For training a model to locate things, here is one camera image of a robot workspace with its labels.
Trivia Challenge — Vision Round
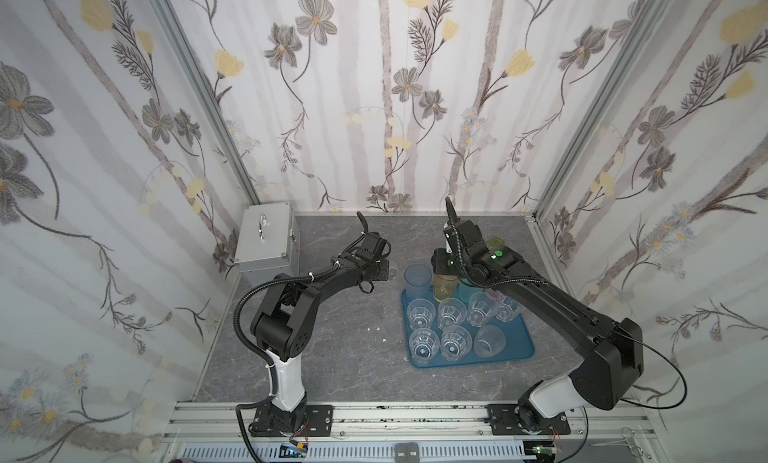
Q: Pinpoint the yellow plastic cup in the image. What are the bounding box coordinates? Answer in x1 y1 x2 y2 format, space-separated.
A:
432 273 459 302

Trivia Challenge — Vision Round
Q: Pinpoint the blue plastic cup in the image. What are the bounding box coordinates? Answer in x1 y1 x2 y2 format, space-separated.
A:
404 264 432 303

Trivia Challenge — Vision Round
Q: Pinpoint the teal dotted plastic cup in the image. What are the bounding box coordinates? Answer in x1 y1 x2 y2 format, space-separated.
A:
457 282 485 305

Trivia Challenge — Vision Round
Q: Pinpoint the clear faceted cup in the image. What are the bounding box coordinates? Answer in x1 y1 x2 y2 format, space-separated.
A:
466 292 498 328
406 298 436 331
437 298 468 330
441 325 473 361
495 295 521 323
409 328 441 365

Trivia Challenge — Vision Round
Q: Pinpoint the clear faceted cup back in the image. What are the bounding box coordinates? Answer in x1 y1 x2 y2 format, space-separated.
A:
441 325 473 361

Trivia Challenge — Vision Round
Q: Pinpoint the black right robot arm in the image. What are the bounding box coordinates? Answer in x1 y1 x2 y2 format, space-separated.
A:
432 215 644 430

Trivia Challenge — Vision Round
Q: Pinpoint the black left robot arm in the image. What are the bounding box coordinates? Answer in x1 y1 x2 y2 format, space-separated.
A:
237 232 391 413

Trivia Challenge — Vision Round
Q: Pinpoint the teal plastic tray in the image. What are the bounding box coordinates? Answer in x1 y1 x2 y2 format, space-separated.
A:
401 290 534 368

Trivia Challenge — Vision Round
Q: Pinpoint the small green block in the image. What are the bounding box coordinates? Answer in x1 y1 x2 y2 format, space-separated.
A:
486 236 505 251

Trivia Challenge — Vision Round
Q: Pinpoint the silver aluminium case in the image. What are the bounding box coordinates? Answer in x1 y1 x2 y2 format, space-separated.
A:
235 202 300 287

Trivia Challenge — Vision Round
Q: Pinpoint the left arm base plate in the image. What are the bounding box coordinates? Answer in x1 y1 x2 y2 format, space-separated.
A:
247 403 334 437

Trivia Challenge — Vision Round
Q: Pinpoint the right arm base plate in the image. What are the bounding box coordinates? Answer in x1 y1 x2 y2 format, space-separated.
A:
486 403 571 436

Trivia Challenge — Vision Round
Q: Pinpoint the aluminium mounting rail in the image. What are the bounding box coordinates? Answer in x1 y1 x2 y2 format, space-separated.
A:
155 401 671 462

